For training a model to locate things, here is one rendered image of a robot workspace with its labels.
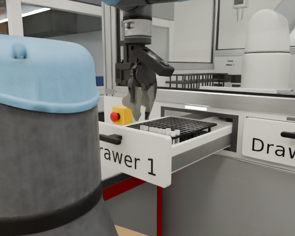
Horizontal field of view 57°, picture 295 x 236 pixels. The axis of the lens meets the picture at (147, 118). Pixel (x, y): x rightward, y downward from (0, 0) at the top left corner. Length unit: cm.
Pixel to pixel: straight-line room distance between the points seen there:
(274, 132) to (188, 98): 29
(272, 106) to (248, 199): 29
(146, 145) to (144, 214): 44
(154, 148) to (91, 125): 36
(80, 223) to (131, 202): 69
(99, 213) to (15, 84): 14
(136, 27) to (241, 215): 63
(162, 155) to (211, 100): 36
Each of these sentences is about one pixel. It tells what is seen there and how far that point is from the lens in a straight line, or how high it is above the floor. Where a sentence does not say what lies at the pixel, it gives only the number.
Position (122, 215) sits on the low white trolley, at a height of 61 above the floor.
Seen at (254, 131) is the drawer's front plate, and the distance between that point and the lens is 81.
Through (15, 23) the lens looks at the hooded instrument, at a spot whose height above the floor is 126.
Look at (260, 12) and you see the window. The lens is 84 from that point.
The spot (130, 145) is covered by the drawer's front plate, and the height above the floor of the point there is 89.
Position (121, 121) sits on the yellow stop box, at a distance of 108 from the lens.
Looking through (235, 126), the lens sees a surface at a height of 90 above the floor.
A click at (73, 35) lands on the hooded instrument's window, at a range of 156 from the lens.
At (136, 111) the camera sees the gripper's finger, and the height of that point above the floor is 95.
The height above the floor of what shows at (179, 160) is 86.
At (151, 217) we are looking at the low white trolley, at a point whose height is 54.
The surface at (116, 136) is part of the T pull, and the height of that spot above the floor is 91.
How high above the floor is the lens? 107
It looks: 11 degrees down
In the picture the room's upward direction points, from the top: straight up
